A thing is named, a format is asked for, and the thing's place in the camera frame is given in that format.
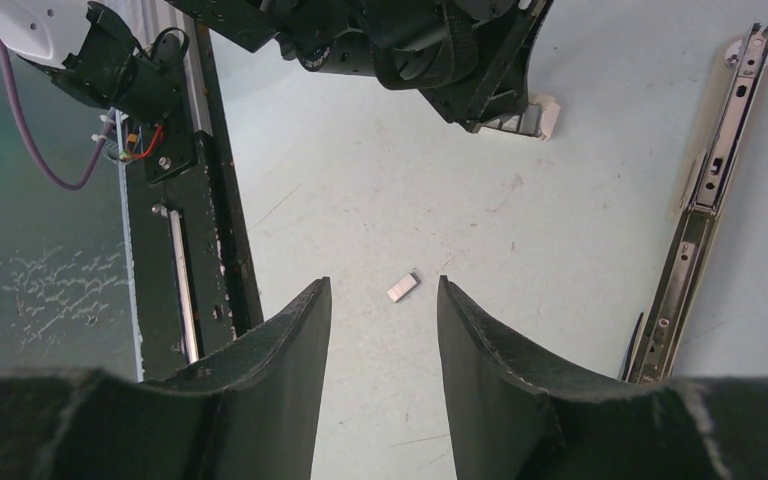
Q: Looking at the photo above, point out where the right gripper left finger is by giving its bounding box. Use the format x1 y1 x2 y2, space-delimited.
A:
0 277 332 479

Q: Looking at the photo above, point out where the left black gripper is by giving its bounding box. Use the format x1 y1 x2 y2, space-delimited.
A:
172 0 552 133

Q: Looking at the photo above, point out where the staple box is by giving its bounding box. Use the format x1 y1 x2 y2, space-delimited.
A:
481 94 561 142

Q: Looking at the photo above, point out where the beige black long stapler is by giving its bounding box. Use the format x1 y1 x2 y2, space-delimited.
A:
620 23 768 384

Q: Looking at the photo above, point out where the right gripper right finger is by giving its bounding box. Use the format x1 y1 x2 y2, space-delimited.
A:
437 277 768 479

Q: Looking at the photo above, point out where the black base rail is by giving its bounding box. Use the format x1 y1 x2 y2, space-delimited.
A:
124 20 265 379

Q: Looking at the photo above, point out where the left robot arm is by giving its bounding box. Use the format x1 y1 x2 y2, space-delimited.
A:
0 1 551 133

